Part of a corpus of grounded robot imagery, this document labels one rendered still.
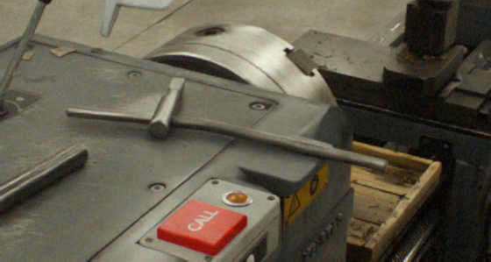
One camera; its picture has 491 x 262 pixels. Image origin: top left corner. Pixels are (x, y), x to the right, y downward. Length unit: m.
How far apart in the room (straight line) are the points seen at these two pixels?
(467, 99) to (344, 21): 2.96
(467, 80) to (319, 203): 0.85
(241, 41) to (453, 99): 0.62
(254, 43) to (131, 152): 0.37
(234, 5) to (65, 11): 0.73
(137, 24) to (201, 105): 3.61
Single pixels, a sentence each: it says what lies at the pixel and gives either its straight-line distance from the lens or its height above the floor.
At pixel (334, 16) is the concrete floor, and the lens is 4.98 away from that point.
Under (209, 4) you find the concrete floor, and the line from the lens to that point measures 5.07.
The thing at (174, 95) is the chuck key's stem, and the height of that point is 1.27.
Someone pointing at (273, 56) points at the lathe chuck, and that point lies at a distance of 1.46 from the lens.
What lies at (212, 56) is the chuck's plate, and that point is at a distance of 1.42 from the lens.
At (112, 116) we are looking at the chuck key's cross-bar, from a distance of 1.19.
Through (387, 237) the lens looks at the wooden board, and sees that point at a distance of 1.71.
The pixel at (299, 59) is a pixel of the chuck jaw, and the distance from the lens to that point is 1.49.
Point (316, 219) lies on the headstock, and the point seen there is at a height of 1.15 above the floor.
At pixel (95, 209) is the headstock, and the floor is 1.26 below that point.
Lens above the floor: 1.80
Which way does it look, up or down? 27 degrees down
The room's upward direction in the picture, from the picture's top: 2 degrees clockwise
